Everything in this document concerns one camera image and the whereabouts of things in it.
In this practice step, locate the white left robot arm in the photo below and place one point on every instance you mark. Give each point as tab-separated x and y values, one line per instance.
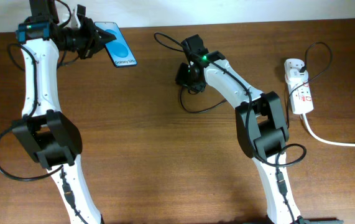
46	134

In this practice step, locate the white power strip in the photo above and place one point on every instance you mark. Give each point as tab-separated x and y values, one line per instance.
300	100

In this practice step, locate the white charger adapter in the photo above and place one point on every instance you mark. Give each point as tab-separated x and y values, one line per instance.
294	76

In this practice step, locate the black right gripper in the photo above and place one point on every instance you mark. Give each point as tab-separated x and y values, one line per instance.
180	78

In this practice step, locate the blue Galaxy smartphone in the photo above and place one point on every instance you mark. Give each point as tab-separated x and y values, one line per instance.
118	49

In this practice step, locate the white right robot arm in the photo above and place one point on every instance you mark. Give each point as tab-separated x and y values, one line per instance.
262	132

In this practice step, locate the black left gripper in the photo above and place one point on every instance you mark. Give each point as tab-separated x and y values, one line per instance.
95	41

